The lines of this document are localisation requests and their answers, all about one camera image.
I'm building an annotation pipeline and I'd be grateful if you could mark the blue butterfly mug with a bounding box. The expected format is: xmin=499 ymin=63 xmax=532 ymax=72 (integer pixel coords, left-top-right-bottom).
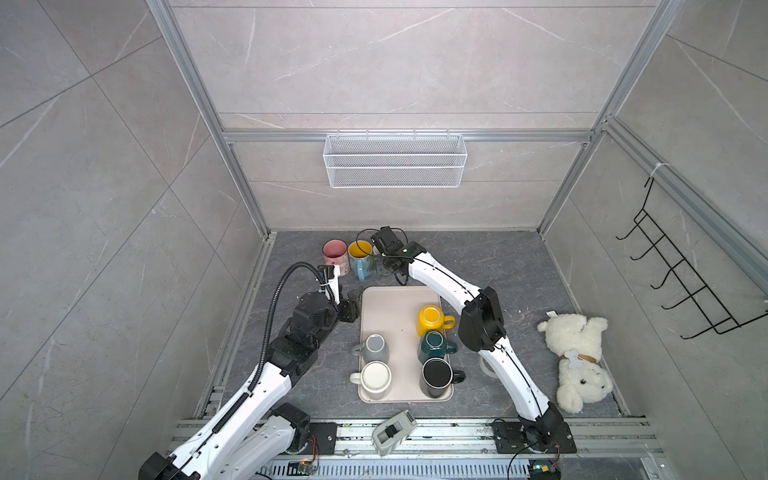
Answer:
xmin=348 ymin=240 xmax=375 ymax=282

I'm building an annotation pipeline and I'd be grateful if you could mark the pink patterned mug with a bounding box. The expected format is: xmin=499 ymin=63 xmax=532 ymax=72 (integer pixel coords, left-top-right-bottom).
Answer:
xmin=322 ymin=239 xmax=350 ymax=276

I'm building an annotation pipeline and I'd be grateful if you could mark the light green mug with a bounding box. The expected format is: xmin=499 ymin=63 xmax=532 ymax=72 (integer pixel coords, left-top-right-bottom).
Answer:
xmin=368 ymin=255 xmax=392 ymax=276

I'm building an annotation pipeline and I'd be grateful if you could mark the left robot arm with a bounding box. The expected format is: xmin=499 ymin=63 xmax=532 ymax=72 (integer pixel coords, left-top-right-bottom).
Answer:
xmin=138 ymin=261 xmax=359 ymax=479

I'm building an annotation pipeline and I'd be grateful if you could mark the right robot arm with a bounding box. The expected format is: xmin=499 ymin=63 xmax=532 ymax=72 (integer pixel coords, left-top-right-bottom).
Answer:
xmin=371 ymin=226 xmax=566 ymax=451

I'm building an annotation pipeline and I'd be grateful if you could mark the grey mug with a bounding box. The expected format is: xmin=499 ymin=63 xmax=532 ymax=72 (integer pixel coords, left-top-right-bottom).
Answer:
xmin=351 ymin=333 xmax=390 ymax=364

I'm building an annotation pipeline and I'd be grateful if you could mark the yellow mug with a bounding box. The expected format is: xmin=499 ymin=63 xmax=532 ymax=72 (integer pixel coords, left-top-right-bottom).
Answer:
xmin=417 ymin=305 xmax=456 ymax=337

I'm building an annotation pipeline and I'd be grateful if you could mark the white mug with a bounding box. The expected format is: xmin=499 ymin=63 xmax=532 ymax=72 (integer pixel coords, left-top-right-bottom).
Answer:
xmin=349 ymin=361 xmax=393 ymax=400

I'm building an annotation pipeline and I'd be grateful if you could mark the dark green mug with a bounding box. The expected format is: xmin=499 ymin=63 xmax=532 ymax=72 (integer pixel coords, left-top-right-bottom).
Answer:
xmin=417 ymin=330 xmax=458 ymax=363

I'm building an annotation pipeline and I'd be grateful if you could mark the black mug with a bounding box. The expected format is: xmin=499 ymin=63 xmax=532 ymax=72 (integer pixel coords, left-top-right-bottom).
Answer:
xmin=420 ymin=358 xmax=466 ymax=399

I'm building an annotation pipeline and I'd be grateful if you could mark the beige plastic tray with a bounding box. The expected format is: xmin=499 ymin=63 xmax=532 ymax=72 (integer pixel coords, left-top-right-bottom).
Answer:
xmin=358 ymin=286 xmax=454 ymax=404

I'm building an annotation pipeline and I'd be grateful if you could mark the tape roll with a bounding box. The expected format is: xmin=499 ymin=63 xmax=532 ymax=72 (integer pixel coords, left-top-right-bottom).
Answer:
xmin=479 ymin=358 xmax=498 ymax=379

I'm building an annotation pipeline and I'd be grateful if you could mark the white teddy bear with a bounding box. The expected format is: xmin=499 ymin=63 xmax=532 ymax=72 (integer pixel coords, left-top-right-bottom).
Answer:
xmin=537 ymin=311 xmax=613 ymax=414

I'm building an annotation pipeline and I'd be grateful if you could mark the white wire mesh basket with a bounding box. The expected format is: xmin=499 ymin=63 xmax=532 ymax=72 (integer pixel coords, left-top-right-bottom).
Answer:
xmin=323 ymin=133 xmax=468 ymax=189

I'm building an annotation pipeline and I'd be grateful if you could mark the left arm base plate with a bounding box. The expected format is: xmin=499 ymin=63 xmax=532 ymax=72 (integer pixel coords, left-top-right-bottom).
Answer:
xmin=286 ymin=422 xmax=338 ymax=456

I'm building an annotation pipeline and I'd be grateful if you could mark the grey camera box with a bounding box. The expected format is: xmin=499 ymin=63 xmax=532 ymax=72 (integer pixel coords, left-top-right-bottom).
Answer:
xmin=371 ymin=409 xmax=418 ymax=457

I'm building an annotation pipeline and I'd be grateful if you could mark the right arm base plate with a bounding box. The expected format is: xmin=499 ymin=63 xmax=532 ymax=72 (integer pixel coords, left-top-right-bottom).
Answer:
xmin=489 ymin=419 xmax=577 ymax=455

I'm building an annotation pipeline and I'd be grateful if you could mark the black wire hook rack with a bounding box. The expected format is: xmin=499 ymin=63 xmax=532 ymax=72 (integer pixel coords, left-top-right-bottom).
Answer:
xmin=615 ymin=178 xmax=767 ymax=341

